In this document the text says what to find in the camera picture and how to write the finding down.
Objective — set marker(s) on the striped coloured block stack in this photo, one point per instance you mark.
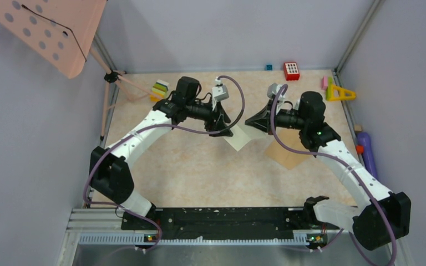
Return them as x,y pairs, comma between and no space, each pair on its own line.
160,89

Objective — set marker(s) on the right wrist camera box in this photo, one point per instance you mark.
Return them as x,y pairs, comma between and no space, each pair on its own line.
272,92

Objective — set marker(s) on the brown kraft envelope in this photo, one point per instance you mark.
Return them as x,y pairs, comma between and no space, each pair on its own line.
285,158

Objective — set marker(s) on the aluminium frame rail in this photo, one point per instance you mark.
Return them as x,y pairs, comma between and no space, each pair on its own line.
103,226

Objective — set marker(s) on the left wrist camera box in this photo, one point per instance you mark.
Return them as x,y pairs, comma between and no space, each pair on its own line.
219,93

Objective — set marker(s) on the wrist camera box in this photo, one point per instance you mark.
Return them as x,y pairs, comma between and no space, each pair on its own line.
272,92
219,93

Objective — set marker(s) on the cream paper letter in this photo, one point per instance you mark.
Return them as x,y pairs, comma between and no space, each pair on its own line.
242,135

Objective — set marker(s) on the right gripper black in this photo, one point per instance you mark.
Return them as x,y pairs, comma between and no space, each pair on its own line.
264,116

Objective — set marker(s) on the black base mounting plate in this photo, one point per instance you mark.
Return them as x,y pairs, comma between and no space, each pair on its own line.
239,223

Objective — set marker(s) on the yellow triangle toy block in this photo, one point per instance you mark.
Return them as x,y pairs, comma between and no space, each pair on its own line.
337,93

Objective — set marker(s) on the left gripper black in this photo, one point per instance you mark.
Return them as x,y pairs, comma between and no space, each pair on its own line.
214,115

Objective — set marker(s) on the red toy calculator block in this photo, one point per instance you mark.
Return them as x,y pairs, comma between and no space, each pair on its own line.
291,71

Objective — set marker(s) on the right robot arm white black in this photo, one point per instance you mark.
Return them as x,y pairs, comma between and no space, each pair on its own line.
380,216

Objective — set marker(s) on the pink perforated music stand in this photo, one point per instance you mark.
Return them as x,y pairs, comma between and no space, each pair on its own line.
51,78

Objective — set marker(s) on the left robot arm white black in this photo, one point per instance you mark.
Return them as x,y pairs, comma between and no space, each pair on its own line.
110,172

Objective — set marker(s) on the pink green toy block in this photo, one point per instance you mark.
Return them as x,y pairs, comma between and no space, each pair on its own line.
326,81

